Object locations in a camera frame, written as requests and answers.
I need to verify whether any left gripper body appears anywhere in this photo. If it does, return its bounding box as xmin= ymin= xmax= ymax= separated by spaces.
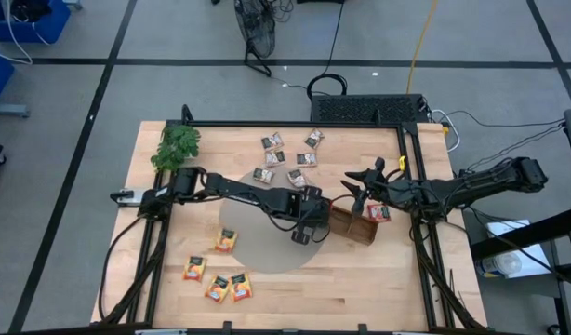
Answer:
xmin=285 ymin=185 xmax=333 ymax=247

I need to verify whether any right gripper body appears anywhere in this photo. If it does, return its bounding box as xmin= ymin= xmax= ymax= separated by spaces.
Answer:
xmin=353 ymin=157 xmax=401 ymax=217

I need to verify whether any red strawberry tea packet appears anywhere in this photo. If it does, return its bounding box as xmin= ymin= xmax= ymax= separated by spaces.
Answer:
xmin=366 ymin=203 xmax=392 ymax=223

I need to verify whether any wooden three-compartment tray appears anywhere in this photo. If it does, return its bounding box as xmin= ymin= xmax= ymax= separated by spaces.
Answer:
xmin=329 ymin=206 xmax=378 ymax=247

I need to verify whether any dark green tea packet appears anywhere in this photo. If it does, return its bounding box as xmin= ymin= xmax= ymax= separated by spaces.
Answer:
xmin=302 ymin=127 xmax=325 ymax=150

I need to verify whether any orange tea packet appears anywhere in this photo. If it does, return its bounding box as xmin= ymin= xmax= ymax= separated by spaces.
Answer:
xmin=182 ymin=255 xmax=208 ymax=283
xmin=204 ymin=275 xmax=232 ymax=304
xmin=229 ymin=272 xmax=254 ymax=302
xmin=214 ymin=228 xmax=239 ymax=255

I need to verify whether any black computer case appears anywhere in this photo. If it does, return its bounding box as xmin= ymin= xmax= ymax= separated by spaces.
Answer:
xmin=310 ymin=93 xmax=431 ymax=125

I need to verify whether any round grey mat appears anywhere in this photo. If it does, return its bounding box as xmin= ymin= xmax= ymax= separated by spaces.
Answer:
xmin=219 ymin=167 xmax=331 ymax=275

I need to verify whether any green plant in white pot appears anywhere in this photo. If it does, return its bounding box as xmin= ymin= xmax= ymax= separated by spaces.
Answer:
xmin=149 ymin=123 xmax=202 ymax=174

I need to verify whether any black metal rack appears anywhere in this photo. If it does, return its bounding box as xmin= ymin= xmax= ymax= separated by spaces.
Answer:
xmin=469 ymin=108 xmax=571 ymax=335

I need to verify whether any white paper sheet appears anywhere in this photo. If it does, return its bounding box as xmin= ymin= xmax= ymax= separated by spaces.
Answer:
xmin=485 ymin=218 xmax=551 ymax=280

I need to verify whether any black floor fan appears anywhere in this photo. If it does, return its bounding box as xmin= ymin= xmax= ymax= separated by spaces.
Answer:
xmin=232 ymin=0 xmax=277 ymax=78

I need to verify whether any grey metal bar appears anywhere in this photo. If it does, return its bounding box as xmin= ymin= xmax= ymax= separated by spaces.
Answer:
xmin=0 ymin=102 xmax=32 ymax=119

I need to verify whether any large blue bin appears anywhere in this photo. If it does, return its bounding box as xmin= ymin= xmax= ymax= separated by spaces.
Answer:
xmin=0 ymin=0 xmax=73 ymax=44

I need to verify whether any black table frame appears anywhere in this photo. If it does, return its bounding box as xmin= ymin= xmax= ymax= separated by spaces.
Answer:
xmin=92 ymin=104 xmax=489 ymax=335

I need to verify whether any white looped cable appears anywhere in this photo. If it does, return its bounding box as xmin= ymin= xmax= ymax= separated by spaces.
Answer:
xmin=430 ymin=109 xmax=461 ymax=153

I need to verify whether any thin black cable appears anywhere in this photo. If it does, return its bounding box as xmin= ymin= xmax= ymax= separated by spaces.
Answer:
xmin=429 ymin=109 xmax=566 ymax=129

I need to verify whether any black power cable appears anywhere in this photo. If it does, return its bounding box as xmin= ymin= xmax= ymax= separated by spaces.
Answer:
xmin=306 ymin=0 xmax=350 ymax=100

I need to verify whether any yellow cable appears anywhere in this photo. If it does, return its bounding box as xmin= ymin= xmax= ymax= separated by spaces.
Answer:
xmin=405 ymin=0 xmax=440 ymax=95

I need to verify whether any thin grey cable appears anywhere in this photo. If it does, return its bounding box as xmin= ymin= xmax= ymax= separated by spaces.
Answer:
xmin=466 ymin=124 xmax=566 ymax=171

